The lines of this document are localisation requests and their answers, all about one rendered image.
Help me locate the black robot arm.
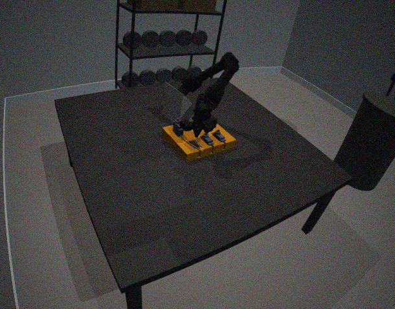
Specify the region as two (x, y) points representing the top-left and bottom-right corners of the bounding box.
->
(178, 52), (239, 133)

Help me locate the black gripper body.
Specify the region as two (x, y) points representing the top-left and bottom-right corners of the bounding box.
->
(179, 109), (217, 131)

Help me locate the orange flat deck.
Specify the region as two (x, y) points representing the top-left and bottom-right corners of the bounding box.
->
(161, 123), (237, 162)

